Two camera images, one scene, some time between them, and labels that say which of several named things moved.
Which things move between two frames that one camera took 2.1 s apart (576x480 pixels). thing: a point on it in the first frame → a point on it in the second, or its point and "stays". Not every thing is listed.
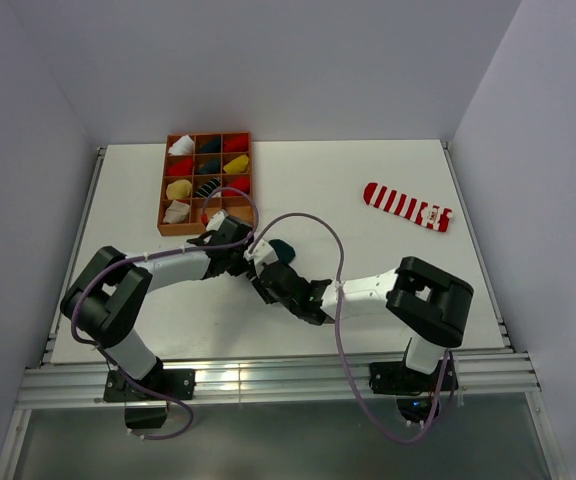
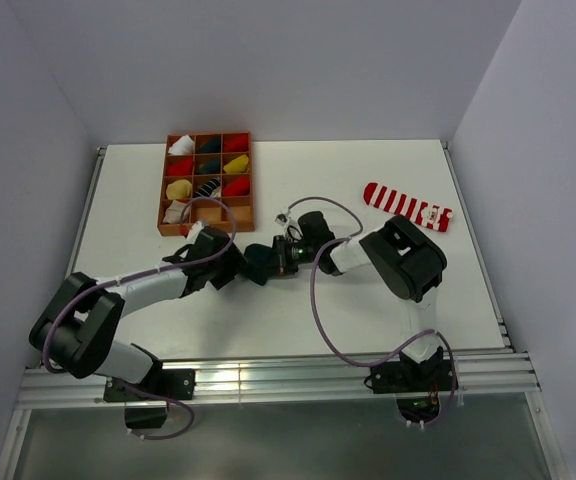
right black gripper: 262,290 → 280,245
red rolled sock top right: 237,144 stays
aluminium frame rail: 475,374 stays
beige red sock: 178,212 stays
